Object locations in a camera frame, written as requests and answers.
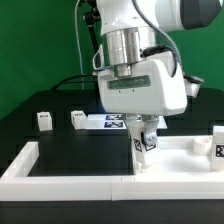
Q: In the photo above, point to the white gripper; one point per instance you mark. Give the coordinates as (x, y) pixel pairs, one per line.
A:
(149, 91)

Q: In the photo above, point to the white square tabletop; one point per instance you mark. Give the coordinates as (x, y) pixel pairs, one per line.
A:
(183, 154)

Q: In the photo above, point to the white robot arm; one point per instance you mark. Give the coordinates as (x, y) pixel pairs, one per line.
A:
(134, 31)

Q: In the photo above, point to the white sheet with markers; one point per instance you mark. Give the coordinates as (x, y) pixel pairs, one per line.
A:
(104, 121)

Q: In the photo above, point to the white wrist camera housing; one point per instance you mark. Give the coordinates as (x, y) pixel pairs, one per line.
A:
(192, 85)

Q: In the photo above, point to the white U-shaped obstacle frame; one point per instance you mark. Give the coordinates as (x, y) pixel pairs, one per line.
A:
(17, 185)

